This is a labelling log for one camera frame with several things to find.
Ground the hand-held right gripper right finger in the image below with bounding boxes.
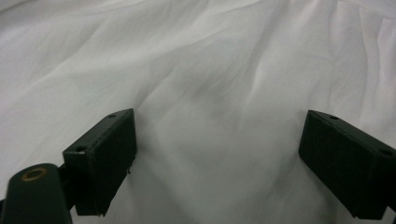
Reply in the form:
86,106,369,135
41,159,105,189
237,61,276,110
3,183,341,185
298,109,396,221

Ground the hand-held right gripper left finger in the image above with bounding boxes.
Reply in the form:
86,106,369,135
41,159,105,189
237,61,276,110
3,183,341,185
62,107,138,217

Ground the white garment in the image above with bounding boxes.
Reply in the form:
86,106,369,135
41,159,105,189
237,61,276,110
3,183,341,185
0,0,396,224

